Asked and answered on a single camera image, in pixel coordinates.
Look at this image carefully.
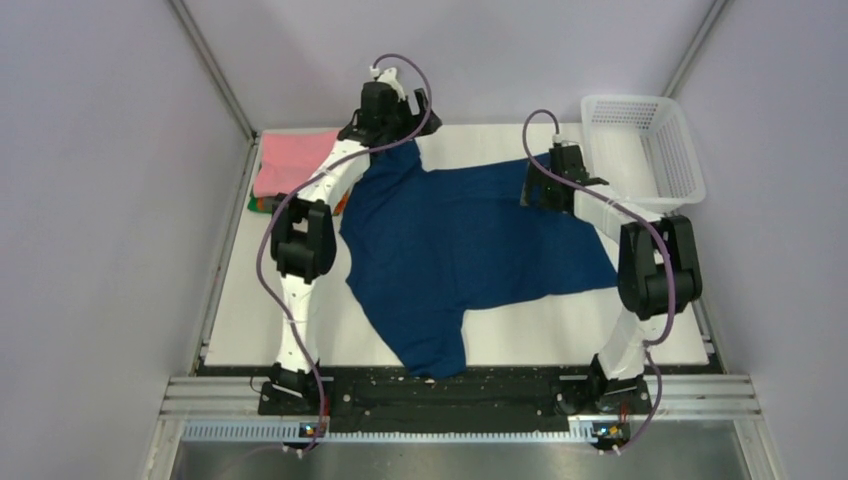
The navy blue t shirt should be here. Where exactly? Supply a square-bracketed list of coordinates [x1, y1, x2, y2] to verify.
[340, 142, 617, 378]

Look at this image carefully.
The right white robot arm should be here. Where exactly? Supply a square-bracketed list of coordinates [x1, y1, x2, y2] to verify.
[521, 138, 703, 414]

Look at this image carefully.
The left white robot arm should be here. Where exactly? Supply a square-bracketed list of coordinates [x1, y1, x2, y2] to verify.
[256, 65, 442, 415]

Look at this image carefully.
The white plastic basket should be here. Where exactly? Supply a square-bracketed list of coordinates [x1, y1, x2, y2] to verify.
[581, 94, 707, 213]

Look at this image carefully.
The grey folded t shirt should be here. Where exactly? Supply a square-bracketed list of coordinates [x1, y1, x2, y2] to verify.
[257, 194, 285, 213]

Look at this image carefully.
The white slotted cable duct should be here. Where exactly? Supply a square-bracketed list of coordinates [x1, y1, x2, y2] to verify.
[181, 420, 598, 444]

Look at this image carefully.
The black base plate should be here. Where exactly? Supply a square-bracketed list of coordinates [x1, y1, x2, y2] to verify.
[258, 366, 651, 434]

